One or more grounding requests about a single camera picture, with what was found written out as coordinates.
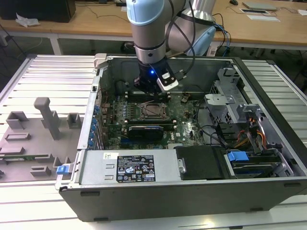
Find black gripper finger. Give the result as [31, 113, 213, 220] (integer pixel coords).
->
[158, 89, 169, 103]
[133, 76, 158, 102]

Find metal socket cover frame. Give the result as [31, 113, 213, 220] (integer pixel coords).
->
[139, 103, 168, 120]

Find silver square CPU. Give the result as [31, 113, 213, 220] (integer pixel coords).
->
[146, 105, 162, 115]

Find black RAM slot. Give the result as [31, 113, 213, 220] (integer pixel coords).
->
[127, 92, 170, 96]
[126, 119, 177, 124]
[126, 122, 177, 128]
[127, 95, 170, 101]

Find CPU socket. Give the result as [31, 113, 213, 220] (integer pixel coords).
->
[135, 102, 170, 121]

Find black cylindrical part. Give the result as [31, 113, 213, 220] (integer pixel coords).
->
[115, 80, 128, 96]

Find green motherboard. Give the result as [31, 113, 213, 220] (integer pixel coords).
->
[99, 92, 207, 150]

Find black graphics card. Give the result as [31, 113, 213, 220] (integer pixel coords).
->
[128, 125, 165, 142]

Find gray case release latch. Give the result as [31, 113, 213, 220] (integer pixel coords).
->
[93, 53, 108, 70]

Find silver metal drive cage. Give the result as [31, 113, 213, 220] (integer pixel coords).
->
[205, 68, 243, 125]

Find wooden desk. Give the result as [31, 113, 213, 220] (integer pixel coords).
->
[0, 0, 307, 51]

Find black plastic shroud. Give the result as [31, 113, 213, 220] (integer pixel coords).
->
[174, 145, 227, 181]

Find silver power supply with label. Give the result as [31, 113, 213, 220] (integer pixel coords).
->
[76, 149, 183, 186]

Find black open PC case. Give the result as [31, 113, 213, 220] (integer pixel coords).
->
[55, 53, 307, 222]

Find gray parts rack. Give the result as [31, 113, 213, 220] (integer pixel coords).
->
[0, 97, 84, 184]

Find black computer tower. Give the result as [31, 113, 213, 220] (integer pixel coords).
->
[0, 0, 77, 23]

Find crumpled white paper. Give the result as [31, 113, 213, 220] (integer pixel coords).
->
[15, 12, 40, 27]

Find green RAM stick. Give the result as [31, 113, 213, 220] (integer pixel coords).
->
[0, 154, 50, 161]

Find gray laptop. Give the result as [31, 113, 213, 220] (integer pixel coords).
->
[241, 1, 279, 12]

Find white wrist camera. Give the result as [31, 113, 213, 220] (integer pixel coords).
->
[156, 71, 179, 92]

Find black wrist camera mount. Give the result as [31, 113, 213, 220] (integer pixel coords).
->
[150, 63, 175, 81]

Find black motherboard cable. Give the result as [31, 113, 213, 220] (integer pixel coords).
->
[195, 100, 228, 147]

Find blue cable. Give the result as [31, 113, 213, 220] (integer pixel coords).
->
[214, 23, 232, 57]

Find yellow wire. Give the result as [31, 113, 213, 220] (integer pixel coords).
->
[234, 138, 251, 148]

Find orange wire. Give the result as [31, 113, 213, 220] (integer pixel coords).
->
[254, 128, 267, 150]

